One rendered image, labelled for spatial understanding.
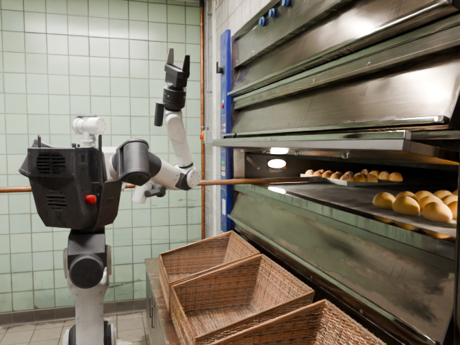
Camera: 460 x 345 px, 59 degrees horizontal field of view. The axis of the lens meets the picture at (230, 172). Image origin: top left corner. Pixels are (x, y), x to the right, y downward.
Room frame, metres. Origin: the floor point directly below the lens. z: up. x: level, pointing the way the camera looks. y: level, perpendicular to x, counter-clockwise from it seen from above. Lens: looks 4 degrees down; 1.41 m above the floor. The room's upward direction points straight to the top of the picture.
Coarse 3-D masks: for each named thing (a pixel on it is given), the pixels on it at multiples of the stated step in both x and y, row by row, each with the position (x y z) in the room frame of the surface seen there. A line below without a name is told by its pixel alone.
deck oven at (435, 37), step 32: (416, 32) 1.06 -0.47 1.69; (448, 32) 0.97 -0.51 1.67; (320, 64) 1.70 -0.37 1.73; (352, 64) 1.35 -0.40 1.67; (384, 64) 1.19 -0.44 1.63; (256, 96) 2.25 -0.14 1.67; (256, 160) 2.70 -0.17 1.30; (288, 160) 2.76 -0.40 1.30; (320, 160) 2.82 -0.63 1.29; (352, 160) 1.49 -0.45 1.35; (384, 160) 1.32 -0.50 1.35; (256, 192) 2.23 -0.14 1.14; (288, 256) 1.80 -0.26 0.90; (416, 256) 1.04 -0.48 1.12; (320, 288) 1.52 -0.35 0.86; (384, 320) 1.16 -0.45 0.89
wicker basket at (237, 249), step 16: (208, 240) 2.55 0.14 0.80; (224, 240) 2.58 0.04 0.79; (240, 240) 2.37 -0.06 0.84; (160, 256) 2.41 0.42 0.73; (176, 256) 2.50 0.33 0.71; (192, 256) 2.53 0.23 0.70; (208, 256) 2.55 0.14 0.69; (224, 256) 2.58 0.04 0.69; (240, 256) 2.31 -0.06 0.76; (160, 272) 2.41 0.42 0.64; (176, 272) 2.50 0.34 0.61; (192, 272) 2.52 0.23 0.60; (208, 272) 2.00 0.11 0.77; (224, 304) 2.02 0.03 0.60; (240, 304) 2.04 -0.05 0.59
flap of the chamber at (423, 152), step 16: (224, 144) 2.31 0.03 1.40; (240, 144) 2.02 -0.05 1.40; (256, 144) 1.79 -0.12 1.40; (272, 144) 1.61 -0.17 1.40; (288, 144) 1.46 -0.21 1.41; (304, 144) 1.34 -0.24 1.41; (320, 144) 1.24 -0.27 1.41; (336, 144) 1.15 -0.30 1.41; (352, 144) 1.07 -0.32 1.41; (368, 144) 1.00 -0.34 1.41; (384, 144) 0.95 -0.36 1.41; (400, 144) 0.89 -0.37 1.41; (416, 144) 0.90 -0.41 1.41; (400, 160) 1.14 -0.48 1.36; (416, 160) 1.06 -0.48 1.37; (432, 160) 0.98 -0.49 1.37; (448, 160) 0.92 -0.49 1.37
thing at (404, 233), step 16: (272, 192) 2.00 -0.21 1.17; (288, 192) 1.90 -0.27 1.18; (304, 208) 1.66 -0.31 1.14; (320, 208) 1.53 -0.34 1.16; (336, 208) 1.44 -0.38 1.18; (352, 224) 1.33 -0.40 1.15; (368, 224) 1.24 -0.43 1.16; (384, 224) 1.17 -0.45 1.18; (400, 224) 1.15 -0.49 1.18; (400, 240) 1.10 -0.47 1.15; (416, 240) 1.04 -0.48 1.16; (432, 240) 0.99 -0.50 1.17; (448, 240) 0.95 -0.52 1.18; (448, 256) 0.94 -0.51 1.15
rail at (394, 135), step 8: (272, 136) 1.63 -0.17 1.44; (280, 136) 1.55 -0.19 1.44; (288, 136) 1.48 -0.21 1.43; (296, 136) 1.41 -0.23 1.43; (304, 136) 1.36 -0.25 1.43; (312, 136) 1.30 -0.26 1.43; (320, 136) 1.25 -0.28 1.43; (328, 136) 1.20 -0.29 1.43; (336, 136) 1.16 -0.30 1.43; (344, 136) 1.12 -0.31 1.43; (352, 136) 1.08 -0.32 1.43; (360, 136) 1.05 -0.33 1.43; (368, 136) 1.01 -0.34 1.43; (376, 136) 0.98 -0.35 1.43; (384, 136) 0.95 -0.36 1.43; (392, 136) 0.92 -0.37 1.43; (400, 136) 0.90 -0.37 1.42; (408, 136) 0.89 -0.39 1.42
